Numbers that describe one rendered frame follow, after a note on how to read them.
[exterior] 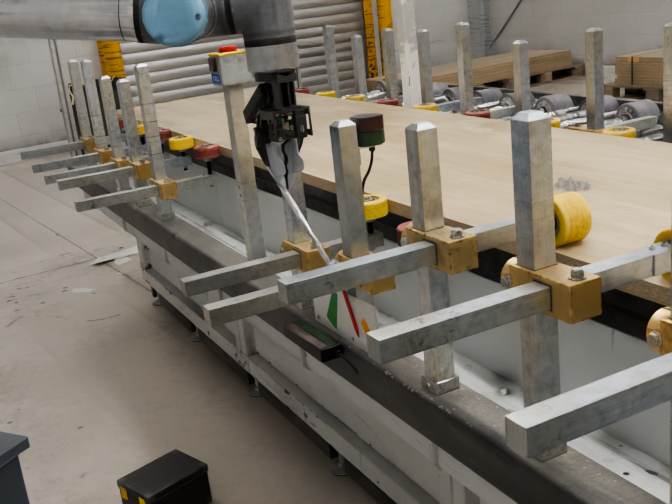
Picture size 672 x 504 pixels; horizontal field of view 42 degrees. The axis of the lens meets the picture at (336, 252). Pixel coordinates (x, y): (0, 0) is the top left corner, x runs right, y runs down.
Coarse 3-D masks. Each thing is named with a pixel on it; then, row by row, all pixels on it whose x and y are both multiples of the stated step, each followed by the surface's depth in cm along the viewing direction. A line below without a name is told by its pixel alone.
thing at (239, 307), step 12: (276, 288) 148; (348, 288) 152; (228, 300) 145; (240, 300) 144; (252, 300) 144; (264, 300) 145; (276, 300) 146; (204, 312) 143; (216, 312) 142; (228, 312) 143; (240, 312) 144; (252, 312) 145; (216, 324) 142
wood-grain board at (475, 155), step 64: (192, 128) 310; (320, 128) 280; (384, 128) 266; (448, 128) 254; (384, 192) 188; (448, 192) 182; (512, 192) 176; (576, 192) 171; (640, 192) 166; (576, 256) 135
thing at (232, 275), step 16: (336, 240) 181; (368, 240) 182; (272, 256) 175; (288, 256) 174; (208, 272) 169; (224, 272) 168; (240, 272) 170; (256, 272) 171; (272, 272) 173; (192, 288) 166; (208, 288) 167
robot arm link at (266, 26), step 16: (240, 0) 145; (256, 0) 144; (272, 0) 145; (288, 0) 147; (240, 16) 145; (256, 16) 145; (272, 16) 145; (288, 16) 147; (240, 32) 149; (256, 32) 146; (272, 32) 146; (288, 32) 147
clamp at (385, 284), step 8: (336, 256) 161; (344, 256) 157; (360, 256) 156; (376, 280) 151; (384, 280) 151; (392, 280) 152; (360, 288) 154; (368, 288) 151; (376, 288) 151; (384, 288) 152; (392, 288) 152
